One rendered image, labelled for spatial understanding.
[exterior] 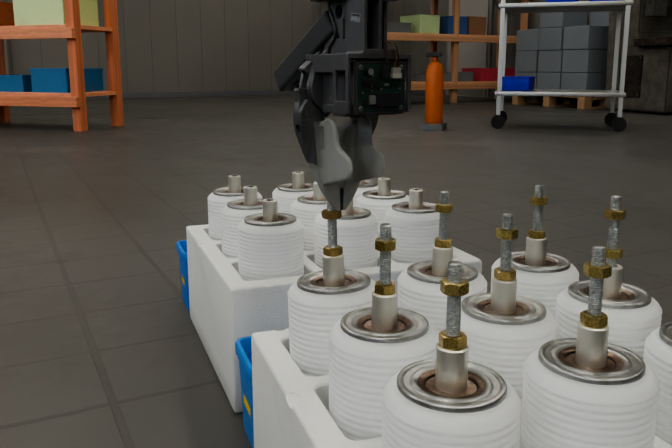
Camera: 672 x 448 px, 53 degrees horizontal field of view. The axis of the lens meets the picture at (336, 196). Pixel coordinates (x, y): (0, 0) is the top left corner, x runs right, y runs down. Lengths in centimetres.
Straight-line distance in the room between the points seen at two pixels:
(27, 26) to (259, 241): 478
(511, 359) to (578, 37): 778
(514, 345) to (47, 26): 509
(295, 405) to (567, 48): 794
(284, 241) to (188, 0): 1051
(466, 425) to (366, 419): 14
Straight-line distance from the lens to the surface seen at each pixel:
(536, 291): 76
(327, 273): 69
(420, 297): 71
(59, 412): 105
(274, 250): 94
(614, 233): 69
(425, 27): 896
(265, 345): 73
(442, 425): 46
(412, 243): 103
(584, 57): 825
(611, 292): 70
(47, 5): 554
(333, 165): 64
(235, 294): 92
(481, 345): 61
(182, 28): 1133
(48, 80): 555
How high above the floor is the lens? 47
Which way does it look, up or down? 11 degrees down
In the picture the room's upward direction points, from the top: straight up
